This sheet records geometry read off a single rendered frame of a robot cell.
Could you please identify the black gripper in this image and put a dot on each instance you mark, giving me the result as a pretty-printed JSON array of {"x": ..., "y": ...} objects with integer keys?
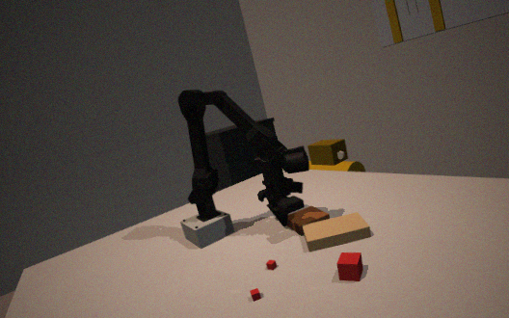
[{"x": 279, "y": 202}]

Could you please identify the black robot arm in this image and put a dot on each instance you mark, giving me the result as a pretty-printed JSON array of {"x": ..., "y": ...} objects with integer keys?
[{"x": 192, "y": 104}]

